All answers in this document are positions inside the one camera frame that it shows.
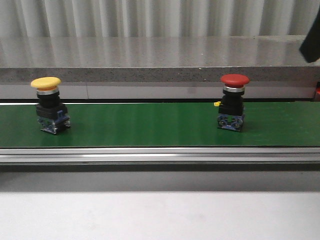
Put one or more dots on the green conveyor belt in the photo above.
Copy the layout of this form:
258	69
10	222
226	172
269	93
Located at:
181	124

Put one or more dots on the red mushroom push button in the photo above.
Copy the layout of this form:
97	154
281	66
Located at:
231	107

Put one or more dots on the yellow mushroom push button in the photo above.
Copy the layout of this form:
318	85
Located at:
51	113

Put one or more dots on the white pleated curtain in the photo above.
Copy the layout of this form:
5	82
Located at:
155	18

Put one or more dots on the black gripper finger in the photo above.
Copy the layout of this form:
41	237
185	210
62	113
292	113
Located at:
310	47

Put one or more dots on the grey stone countertop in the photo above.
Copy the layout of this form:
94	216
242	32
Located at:
118	68

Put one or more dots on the red object at right edge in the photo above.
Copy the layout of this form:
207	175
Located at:
317	92

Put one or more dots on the aluminium conveyor frame rail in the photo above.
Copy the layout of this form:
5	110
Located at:
157	155

